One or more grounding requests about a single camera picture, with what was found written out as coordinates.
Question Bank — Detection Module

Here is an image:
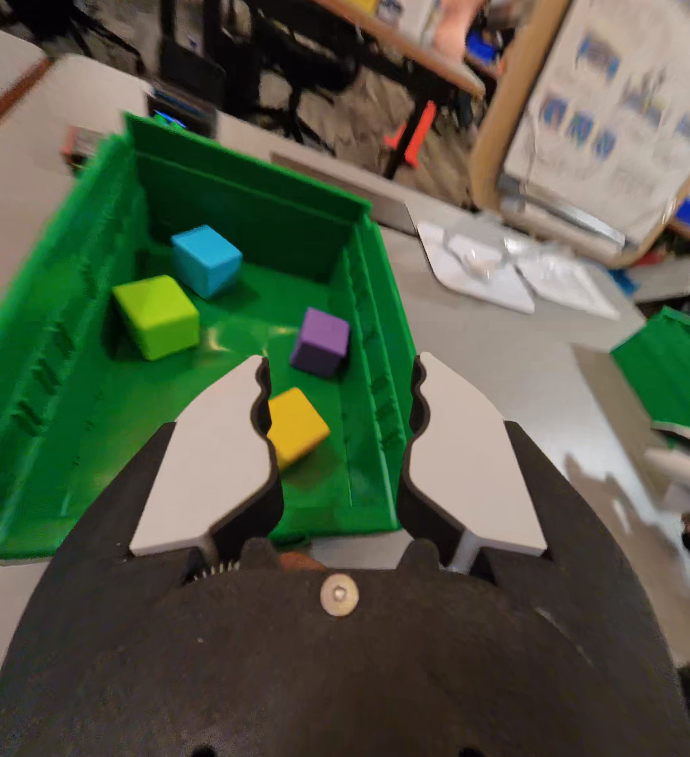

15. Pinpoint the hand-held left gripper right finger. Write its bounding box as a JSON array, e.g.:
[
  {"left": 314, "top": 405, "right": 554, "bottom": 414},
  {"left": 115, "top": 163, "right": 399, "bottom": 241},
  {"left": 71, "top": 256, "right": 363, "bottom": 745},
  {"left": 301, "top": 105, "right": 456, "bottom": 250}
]
[{"left": 397, "top": 353, "right": 548, "bottom": 574}]

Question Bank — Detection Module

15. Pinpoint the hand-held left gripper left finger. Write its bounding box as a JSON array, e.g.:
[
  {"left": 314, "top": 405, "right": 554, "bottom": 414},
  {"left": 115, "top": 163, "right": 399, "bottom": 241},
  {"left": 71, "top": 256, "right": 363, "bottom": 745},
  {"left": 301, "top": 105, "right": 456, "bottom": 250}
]
[{"left": 129, "top": 355, "right": 286, "bottom": 571}]

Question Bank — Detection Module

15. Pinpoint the green plastic bin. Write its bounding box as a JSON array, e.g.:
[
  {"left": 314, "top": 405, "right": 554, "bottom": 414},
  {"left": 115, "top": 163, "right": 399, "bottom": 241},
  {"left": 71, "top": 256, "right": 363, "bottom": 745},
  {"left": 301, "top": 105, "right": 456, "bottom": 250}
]
[
  {"left": 0, "top": 112, "right": 418, "bottom": 563},
  {"left": 610, "top": 306, "right": 690, "bottom": 441}
]

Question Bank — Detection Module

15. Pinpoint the yellow cube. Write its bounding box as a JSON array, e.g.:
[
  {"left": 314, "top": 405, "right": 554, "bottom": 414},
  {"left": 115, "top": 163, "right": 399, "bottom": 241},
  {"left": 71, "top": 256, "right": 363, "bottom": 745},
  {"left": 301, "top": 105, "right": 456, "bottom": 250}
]
[{"left": 267, "top": 387, "right": 331, "bottom": 472}]

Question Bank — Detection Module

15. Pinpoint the lime green cube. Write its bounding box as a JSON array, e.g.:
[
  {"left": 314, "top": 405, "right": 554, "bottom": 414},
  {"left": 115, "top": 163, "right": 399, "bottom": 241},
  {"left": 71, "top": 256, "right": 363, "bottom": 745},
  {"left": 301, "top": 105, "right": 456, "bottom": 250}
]
[{"left": 112, "top": 275, "right": 201, "bottom": 362}]

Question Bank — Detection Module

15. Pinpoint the purple cube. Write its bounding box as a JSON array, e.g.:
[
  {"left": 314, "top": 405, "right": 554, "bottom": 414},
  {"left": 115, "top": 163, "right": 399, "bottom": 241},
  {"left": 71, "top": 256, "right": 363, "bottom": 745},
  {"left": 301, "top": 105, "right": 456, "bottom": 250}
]
[{"left": 290, "top": 308, "right": 352, "bottom": 378}]

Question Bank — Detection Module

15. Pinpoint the blue cube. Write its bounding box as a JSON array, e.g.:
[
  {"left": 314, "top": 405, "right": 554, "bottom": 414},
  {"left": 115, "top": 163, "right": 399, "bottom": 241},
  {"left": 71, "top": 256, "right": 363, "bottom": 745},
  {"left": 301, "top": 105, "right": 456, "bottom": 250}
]
[{"left": 170, "top": 225, "right": 243, "bottom": 299}]

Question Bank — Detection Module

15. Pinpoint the grey desk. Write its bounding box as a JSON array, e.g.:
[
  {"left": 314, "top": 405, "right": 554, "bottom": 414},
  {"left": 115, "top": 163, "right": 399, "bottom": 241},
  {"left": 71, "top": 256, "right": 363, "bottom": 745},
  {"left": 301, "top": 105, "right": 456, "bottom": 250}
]
[{"left": 0, "top": 18, "right": 690, "bottom": 740}]

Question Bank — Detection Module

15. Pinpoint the laminated paper sheet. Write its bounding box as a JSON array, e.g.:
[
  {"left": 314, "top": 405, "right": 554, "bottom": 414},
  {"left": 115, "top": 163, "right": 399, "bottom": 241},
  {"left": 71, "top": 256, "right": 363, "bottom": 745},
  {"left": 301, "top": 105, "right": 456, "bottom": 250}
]
[{"left": 513, "top": 251, "right": 622, "bottom": 321}]

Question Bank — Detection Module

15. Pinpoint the white metal stand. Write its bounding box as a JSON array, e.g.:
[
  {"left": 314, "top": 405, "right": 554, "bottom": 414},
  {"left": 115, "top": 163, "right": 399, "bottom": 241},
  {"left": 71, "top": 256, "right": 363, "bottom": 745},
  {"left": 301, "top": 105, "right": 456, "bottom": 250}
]
[{"left": 417, "top": 216, "right": 537, "bottom": 315}]

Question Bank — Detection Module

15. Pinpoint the printed paper sheet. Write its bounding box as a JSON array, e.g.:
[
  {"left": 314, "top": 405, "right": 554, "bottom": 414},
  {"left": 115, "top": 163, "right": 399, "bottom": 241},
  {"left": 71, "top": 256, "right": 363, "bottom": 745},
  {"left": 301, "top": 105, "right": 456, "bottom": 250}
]
[{"left": 504, "top": 0, "right": 690, "bottom": 243}]

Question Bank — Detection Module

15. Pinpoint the black power cube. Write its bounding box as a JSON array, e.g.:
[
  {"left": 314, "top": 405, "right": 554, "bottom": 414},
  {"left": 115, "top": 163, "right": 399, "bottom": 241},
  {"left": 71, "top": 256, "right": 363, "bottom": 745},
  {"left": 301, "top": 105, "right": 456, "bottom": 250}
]
[{"left": 147, "top": 89, "right": 218, "bottom": 138}]

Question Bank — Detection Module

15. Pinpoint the wooden top table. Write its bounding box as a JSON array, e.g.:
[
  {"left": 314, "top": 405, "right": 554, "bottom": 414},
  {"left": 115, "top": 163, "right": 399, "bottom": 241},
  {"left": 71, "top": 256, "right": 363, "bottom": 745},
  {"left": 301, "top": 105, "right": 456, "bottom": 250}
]
[{"left": 309, "top": 0, "right": 499, "bottom": 101}]

